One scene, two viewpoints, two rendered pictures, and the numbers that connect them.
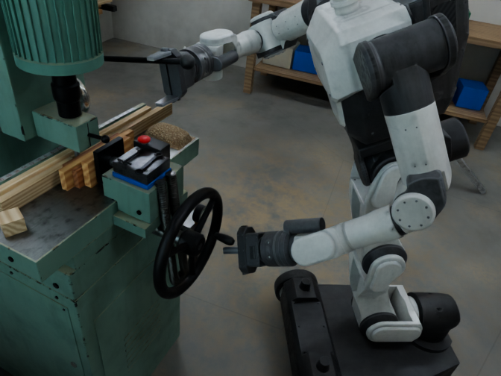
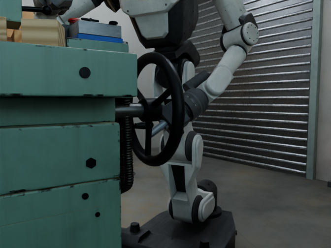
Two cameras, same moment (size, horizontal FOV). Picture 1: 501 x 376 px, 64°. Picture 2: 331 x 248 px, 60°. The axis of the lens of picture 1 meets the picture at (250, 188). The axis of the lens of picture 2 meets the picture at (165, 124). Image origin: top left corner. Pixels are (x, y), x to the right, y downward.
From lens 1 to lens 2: 1.00 m
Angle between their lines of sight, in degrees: 58
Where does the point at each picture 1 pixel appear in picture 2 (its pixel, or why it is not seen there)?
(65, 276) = (113, 127)
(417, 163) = (241, 8)
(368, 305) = (191, 192)
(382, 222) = (238, 50)
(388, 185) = (190, 75)
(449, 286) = not seen: hidden behind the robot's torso
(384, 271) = (199, 146)
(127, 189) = (103, 46)
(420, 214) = (254, 32)
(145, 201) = not seen: hidden behind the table
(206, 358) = not seen: outside the picture
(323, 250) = (226, 75)
